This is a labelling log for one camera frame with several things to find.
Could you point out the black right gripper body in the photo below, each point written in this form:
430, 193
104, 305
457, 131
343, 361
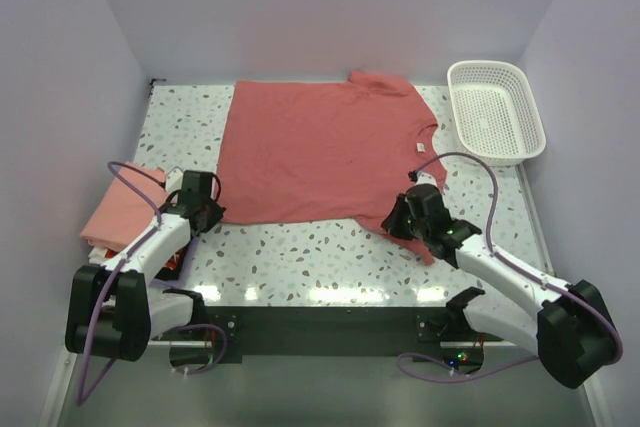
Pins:
403, 225

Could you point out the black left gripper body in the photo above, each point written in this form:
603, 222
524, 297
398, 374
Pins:
214, 213

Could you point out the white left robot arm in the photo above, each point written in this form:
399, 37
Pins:
114, 309

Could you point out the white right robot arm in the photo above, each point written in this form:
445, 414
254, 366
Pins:
567, 327

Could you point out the folded pink t-shirt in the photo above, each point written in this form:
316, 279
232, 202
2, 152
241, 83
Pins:
122, 215

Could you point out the folded lavender t-shirt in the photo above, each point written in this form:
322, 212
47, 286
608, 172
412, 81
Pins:
159, 283

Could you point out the white perforated plastic basket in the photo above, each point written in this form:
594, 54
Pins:
495, 113

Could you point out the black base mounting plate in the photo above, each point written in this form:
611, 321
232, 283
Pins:
330, 332

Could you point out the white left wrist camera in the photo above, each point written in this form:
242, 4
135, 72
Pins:
173, 180

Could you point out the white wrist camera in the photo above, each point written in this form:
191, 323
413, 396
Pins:
173, 180
423, 178

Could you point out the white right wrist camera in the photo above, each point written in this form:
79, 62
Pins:
423, 178

